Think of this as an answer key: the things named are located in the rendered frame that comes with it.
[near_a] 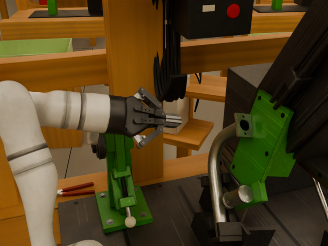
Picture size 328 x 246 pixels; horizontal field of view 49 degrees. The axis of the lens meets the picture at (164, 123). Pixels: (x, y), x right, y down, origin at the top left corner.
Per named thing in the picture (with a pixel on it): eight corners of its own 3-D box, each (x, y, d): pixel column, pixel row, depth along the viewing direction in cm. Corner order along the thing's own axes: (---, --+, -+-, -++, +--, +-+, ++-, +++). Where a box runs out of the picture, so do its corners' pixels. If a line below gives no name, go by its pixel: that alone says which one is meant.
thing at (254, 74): (334, 182, 111) (362, 77, 95) (245, 202, 103) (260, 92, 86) (297, 151, 126) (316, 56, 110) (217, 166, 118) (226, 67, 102)
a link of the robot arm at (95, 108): (97, 105, 78) (67, 101, 75) (110, 84, 68) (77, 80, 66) (96, 146, 75) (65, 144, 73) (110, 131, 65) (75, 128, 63)
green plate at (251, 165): (283, 199, 81) (322, 115, 73) (252, 198, 78) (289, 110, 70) (256, 170, 91) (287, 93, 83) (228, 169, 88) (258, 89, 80)
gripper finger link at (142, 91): (138, 89, 73) (157, 111, 73) (144, 84, 74) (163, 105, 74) (134, 93, 75) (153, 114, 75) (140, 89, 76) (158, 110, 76)
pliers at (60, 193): (93, 184, 113) (93, 180, 113) (95, 194, 109) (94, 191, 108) (41, 192, 110) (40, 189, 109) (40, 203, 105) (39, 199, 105)
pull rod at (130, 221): (137, 228, 89) (136, 211, 87) (126, 231, 89) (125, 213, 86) (132, 214, 94) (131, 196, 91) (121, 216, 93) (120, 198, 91)
